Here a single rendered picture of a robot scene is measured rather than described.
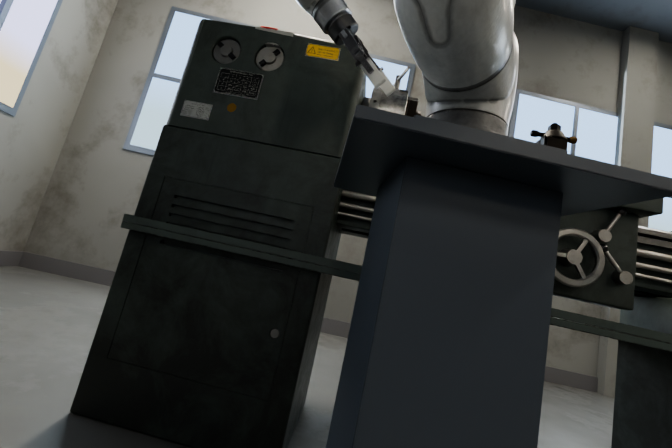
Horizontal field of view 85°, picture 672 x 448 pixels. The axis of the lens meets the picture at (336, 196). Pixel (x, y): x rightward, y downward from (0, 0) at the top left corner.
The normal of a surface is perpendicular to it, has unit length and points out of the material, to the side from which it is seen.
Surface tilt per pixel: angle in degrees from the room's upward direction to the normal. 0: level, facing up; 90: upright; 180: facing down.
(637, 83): 90
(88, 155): 90
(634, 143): 90
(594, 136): 90
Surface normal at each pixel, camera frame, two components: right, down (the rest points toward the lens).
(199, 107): -0.07, -0.21
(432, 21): -0.43, 0.80
